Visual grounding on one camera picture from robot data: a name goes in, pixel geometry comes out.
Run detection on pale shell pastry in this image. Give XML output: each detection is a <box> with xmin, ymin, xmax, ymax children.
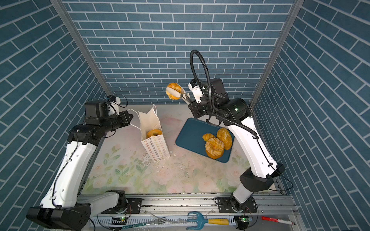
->
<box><xmin>165</xmin><ymin>83</ymin><xmax>184</xmax><ymax>100</ymax></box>

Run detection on sesame oval bread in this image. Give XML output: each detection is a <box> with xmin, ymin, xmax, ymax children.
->
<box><xmin>216</xmin><ymin>128</ymin><xmax>233</xmax><ymax>150</ymax></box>

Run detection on large sugared twisted bun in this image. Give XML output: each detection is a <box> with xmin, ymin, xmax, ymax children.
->
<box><xmin>205</xmin><ymin>137</ymin><xmax>225</xmax><ymax>159</ymax></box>

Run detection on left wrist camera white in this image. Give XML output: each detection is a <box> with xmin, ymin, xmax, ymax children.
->
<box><xmin>107</xmin><ymin>95</ymin><xmax>121</xmax><ymax>115</ymax></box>

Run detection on red white marker pen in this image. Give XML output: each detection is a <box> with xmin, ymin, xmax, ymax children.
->
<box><xmin>261</xmin><ymin>216</ymin><xmax>296</xmax><ymax>225</ymax></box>

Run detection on black corrugated cable hose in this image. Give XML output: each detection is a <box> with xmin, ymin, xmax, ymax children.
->
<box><xmin>189</xmin><ymin>49</ymin><xmax>259</xmax><ymax>138</ymax></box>

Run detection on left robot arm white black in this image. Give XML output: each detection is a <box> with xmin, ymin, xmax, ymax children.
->
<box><xmin>26</xmin><ymin>95</ymin><xmax>133</xmax><ymax>231</ymax></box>

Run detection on metal fork green handle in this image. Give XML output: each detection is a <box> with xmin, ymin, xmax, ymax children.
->
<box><xmin>121</xmin><ymin>218</ymin><xmax>167</xmax><ymax>230</ymax></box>

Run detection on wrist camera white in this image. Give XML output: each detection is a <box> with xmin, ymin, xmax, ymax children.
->
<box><xmin>188</xmin><ymin>83</ymin><xmax>204</xmax><ymax>104</ymax></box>
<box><xmin>107</xmin><ymin>95</ymin><xmax>121</xmax><ymax>115</ymax></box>

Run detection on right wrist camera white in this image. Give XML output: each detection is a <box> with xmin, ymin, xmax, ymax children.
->
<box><xmin>188</xmin><ymin>83</ymin><xmax>204</xmax><ymax>104</ymax></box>

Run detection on white paper bag with pattern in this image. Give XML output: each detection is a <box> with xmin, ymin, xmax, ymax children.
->
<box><xmin>128</xmin><ymin>105</ymin><xmax>170</xmax><ymax>162</ymax></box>

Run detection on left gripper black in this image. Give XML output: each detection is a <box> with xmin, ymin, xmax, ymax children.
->
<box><xmin>99</xmin><ymin>110</ymin><xmax>134</xmax><ymax>134</ymax></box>

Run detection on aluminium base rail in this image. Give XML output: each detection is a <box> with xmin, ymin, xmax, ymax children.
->
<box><xmin>77</xmin><ymin>192</ymin><xmax>299</xmax><ymax>216</ymax></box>

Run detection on metal tongs white tips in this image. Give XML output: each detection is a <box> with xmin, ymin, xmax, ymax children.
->
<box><xmin>166</xmin><ymin>87</ymin><xmax>192</xmax><ymax>105</ymax></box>

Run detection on teal garden fork yellow handle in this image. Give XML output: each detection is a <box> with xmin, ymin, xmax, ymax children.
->
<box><xmin>186</xmin><ymin>211</ymin><xmax>229</xmax><ymax>231</ymax></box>

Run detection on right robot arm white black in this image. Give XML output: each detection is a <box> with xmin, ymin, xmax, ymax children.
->
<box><xmin>188</xmin><ymin>79</ymin><xmax>285</xmax><ymax>212</ymax></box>

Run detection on ring-shaped bread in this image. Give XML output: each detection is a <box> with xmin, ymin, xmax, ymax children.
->
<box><xmin>146</xmin><ymin>129</ymin><xmax>163</xmax><ymax>138</ymax></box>

